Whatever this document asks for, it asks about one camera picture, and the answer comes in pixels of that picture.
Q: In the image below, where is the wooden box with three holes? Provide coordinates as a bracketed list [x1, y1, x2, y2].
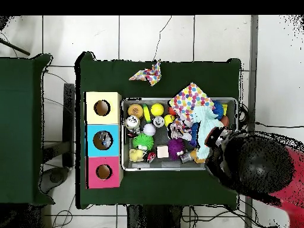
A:
[84, 91, 124, 189]

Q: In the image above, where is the black cable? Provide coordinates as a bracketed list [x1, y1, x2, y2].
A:
[254, 121, 304, 129]

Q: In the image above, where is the plain yellow ball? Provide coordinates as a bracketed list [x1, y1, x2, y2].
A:
[151, 103, 164, 117]

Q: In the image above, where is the black panel stand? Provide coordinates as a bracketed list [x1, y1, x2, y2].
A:
[63, 83, 76, 168]

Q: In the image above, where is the crushed silver drink can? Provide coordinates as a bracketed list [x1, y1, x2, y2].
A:
[124, 115, 141, 131]

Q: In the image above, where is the shallow clear mesh bin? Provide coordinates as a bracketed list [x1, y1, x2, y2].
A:
[121, 97, 239, 171]

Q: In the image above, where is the white baseball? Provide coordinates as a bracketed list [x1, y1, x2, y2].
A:
[143, 123, 157, 137]

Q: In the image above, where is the yellow rubber duck toy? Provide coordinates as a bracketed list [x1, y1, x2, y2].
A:
[129, 149, 145, 163]

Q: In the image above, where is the mint green knitted cloth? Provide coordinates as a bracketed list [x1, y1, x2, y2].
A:
[189, 105, 224, 160]

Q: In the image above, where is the whitish foil wrapper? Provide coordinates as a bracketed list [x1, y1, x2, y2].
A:
[170, 118, 194, 143]

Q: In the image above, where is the green spiky rubber ball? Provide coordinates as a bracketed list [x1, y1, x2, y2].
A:
[132, 132, 154, 150]

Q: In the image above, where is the polka dot cloth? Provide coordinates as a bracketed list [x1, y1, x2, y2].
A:
[169, 83, 216, 122]

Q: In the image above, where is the colourful patterned cloth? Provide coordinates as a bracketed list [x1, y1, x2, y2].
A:
[128, 59, 163, 87]

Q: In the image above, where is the grey stand base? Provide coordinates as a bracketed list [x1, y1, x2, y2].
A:
[40, 166, 71, 195]

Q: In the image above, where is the dark green table cloth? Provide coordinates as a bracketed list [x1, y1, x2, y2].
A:
[75, 51, 242, 210]
[0, 52, 54, 206]

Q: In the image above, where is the orange ball with cream dots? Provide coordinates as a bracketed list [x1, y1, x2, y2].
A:
[128, 103, 144, 119]

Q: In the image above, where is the blue spiky rubber ball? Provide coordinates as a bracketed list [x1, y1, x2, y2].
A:
[212, 100, 224, 119]

